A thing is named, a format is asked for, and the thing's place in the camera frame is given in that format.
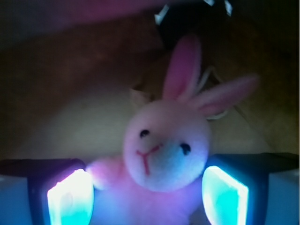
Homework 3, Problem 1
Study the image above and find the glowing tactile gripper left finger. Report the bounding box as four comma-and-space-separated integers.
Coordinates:
0, 158, 94, 225

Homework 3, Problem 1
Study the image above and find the brown paper bag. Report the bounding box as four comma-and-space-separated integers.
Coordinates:
0, 0, 300, 162

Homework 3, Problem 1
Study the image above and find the pink plush bunny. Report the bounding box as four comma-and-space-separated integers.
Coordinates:
87, 35, 259, 225

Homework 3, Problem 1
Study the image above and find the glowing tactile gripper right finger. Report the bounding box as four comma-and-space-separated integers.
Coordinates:
202, 153, 300, 225

